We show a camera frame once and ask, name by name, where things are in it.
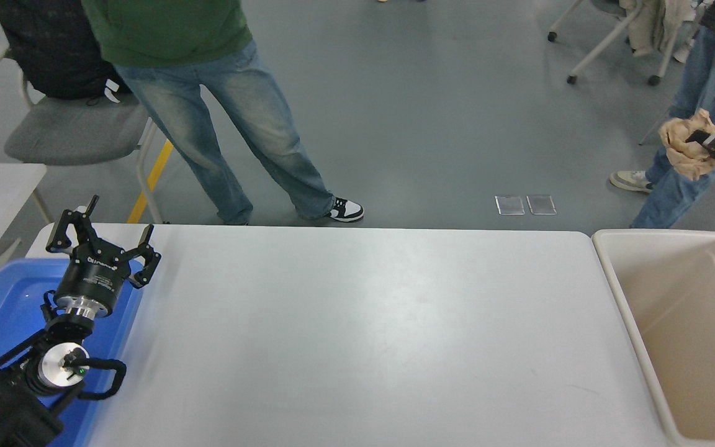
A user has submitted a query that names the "grey padded chair white frame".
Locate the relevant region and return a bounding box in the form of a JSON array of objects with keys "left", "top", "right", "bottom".
[{"left": 0, "top": 42, "right": 166, "bottom": 224}]

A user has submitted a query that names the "large pale plastic bin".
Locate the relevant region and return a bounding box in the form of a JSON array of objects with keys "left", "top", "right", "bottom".
[{"left": 591, "top": 228, "right": 715, "bottom": 447}]

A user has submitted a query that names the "blue plastic tray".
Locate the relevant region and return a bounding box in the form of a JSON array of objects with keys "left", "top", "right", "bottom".
[{"left": 0, "top": 256, "right": 145, "bottom": 447}]

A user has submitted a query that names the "tan paper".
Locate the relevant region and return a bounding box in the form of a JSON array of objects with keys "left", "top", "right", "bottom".
[{"left": 659, "top": 109, "right": 715, "bottom": 182}]

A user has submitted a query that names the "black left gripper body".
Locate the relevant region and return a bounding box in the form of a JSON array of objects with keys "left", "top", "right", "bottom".
[{"left": 53, "top": 242, "right": 133, "bottom": 310}]

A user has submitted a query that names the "white-legged wheeled chair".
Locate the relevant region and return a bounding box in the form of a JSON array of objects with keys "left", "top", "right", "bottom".
[{"left": 547, "top": 0, "right": 706, "bottom": 86}]

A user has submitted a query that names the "pale draped garment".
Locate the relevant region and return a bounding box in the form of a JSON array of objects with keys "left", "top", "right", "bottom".
[{"left": 619, "top": 0, "right": 706, "bottom": 58}]

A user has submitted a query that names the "black quilted jacket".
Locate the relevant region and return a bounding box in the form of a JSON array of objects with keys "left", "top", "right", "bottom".
[{"left": 0, "top": 0, "right": 133, "bottom": 100}]

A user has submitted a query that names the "person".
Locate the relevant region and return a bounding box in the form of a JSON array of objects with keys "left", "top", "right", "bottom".
[
  {"left": 81, "top": 0, "right": 365, "bottom": 225},
  {"left": 609, "top": 0, "right": 715, "bottom": 230}
]

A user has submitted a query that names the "metal floor plate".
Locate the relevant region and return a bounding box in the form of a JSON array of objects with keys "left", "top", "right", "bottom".
[
  {"left": 526, "top": 194, "right": 557, "bottom": 215},
  {"left": 495, "top": 194, "right": 526, "bottom": 215}
]

